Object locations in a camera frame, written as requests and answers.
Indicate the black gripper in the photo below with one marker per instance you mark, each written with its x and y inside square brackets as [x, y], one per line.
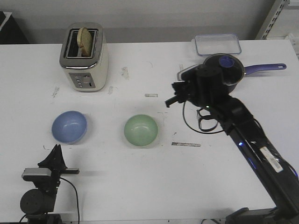
[187, 87]
[53, 167]

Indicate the blue bowl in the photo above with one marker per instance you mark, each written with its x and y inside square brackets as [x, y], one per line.
[69, 127]

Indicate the green bowl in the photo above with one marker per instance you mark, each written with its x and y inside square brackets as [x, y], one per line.
[141, 130]

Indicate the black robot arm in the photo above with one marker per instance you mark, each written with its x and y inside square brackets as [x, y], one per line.
[209, 88]
[38, 204]

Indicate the clear plastic container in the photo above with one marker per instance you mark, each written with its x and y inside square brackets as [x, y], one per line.
[210, 44]

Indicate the glass pot lid blue knob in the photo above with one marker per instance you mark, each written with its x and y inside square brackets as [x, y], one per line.
[232, 68]

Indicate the dark blue saucepan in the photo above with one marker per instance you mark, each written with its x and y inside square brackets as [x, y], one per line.
[260, 67]

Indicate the cream silver toaster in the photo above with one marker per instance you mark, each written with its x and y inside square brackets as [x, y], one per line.
[85, 74]

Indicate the slice of bread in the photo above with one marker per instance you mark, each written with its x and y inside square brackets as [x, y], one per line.
[85, 41]

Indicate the black object top left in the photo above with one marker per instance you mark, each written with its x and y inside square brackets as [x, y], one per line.
[10, 32]

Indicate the white slotted shelf rack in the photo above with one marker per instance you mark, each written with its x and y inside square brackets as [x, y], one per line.
[282, 20]

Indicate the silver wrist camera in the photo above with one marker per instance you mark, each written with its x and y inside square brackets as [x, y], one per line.
[32, 174]

